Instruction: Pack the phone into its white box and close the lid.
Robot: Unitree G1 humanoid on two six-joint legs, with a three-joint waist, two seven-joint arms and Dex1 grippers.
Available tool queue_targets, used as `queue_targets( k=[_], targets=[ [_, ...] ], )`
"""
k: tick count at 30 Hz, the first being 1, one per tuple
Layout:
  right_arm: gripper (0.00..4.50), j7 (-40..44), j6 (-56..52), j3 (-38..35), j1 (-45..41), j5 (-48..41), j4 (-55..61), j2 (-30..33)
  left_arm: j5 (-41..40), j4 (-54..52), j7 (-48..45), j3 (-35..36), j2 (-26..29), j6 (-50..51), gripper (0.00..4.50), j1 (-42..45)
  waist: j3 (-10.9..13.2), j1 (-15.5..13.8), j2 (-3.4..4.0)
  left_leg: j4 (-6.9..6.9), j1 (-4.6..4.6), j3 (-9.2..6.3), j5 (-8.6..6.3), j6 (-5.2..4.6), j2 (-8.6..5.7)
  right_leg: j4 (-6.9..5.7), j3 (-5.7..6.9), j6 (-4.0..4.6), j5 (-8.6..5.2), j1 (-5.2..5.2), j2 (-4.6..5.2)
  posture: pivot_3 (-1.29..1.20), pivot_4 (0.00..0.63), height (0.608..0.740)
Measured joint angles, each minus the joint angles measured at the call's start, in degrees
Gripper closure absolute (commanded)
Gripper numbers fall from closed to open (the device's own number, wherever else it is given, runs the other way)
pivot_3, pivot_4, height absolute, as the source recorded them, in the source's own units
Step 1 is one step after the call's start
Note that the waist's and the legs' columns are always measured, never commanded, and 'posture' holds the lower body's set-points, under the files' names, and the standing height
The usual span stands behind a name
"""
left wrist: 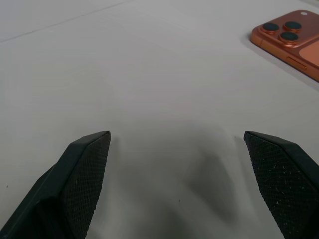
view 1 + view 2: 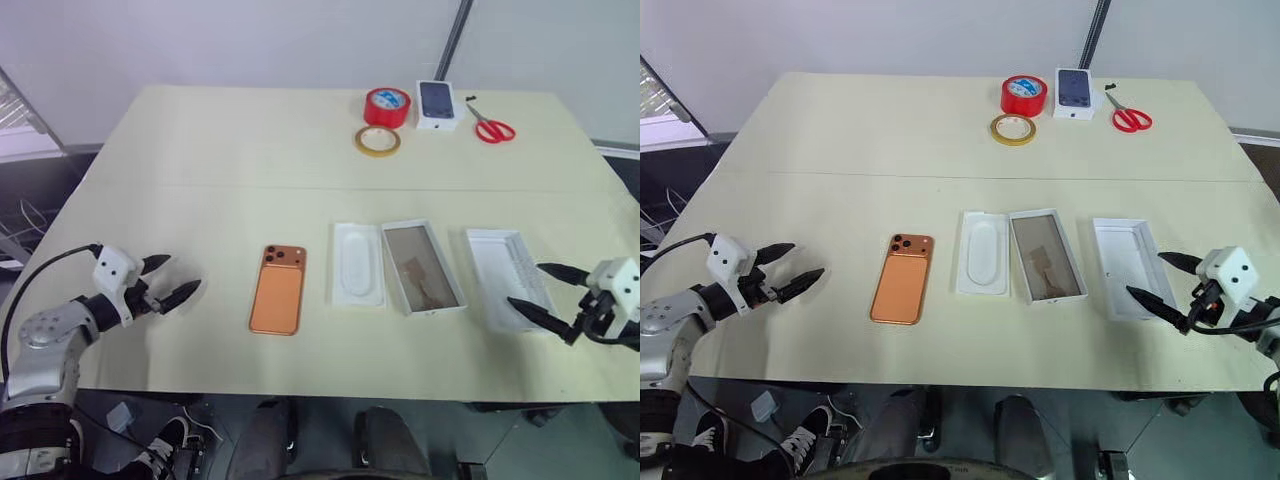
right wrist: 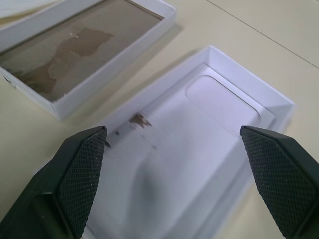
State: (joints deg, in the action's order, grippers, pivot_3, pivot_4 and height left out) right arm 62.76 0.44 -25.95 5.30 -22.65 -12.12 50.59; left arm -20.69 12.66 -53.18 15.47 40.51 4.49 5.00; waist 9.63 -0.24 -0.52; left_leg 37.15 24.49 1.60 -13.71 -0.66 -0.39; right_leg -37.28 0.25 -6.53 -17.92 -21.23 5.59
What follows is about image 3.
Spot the white box base tray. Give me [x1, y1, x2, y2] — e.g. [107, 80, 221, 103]
[82, 44, 296, 239]

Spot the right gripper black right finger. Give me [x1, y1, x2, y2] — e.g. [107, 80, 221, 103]
[240, 125, 319, 239]

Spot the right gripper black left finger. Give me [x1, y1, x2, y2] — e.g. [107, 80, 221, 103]
[0, 126, 108, 239]

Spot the orange phone box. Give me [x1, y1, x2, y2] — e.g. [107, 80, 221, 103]
[0, 0, 177, 122]

